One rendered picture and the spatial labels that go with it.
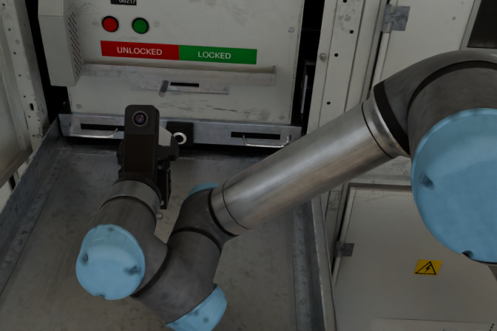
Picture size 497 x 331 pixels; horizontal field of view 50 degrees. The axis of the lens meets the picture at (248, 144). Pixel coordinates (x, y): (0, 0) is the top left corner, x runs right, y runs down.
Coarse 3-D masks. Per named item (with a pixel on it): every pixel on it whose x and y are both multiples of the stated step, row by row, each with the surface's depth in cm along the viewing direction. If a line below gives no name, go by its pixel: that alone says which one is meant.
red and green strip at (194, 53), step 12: (108, 48) 110; (120, 48) 109; (132, 48) 109; (144, 48) 109; (156, 48) 109; (168, 48) 109; (180, 48) 109; (192, 48) 109; (204, 48) 109; (216, 48) 109; (228, 48) 109; (240, 48) 109; (180, 60) 111; (192, 60) 111; (204, 60) 111; (216, 60) 111; (228, 60) 110; (240, 60) 110; (252, 60) 110
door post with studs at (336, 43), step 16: (336, 0) 98; (352, 0) 98; (336, 16) 100; (352, 16) 100; (320, 32) 102; (336, 32) 102; (352, 32) 102; (320, 48) 104; (336, 48) 104; (352, 48) 104; (320, 64) 106; (336, 64) 106; (320, 80) 108; (336, 80) 108; (320, 96) 111; (336, 96) 110; (320, 112) 113; (336, 112) 112
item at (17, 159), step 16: (0, 16) 101; (0, 32) 102; (0, 80) 109; (0, 96) 110; (16, 96) 110; (0, 112) 110; (0, 128) 111; (0, 144) 112; (16, 144) 118; (0, 160) 113; (16, 160) 114; (0, 176) 113
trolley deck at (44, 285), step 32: (96, 160) 118; (192, 160) 120; (64, 192) 109; (96, 192) 109; (64, 224) 102; (160, 224) 103; (288, 224) 105; (320, 224) 105; (32, 256) 95; (64, 256) 95; (224, 256) 97; (256, 256) 97; (288, 256) 98; (320, 256) 98; (32, 288) 89; (64, 288) 90; (224, 288) 91; (256, 288) 92; (288, 288) 92; (0, 320) 84; (32, 320) 84; (64, 320) 85; (96, 320) 85; (128, 320) 85; (224, 320) 86; (256, 320) 86; (288, 320) 87
